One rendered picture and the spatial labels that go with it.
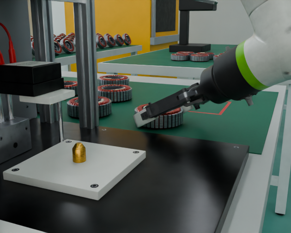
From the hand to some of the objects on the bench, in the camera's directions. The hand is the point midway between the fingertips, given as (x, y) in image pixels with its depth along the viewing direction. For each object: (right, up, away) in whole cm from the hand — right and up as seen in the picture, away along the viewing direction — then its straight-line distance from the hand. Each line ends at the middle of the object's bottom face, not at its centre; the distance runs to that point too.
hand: (159, 113), depth 81 cm
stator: (0, -2, +1) cm, 2 cm away
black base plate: (-19, -13, -39) cm, 45 cm away
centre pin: (-13, -7, -29) cm, 33 cm away
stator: (-13, +5, +26) cm, 29 cm away
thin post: (-18, -6, -21) cm, 28 cm away
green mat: (-14, +5, +27) cm, 30 cm away
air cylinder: (-26, -7, -24) cm, 36 cm away
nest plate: (-13, -8, -29) cm, 33 cm away
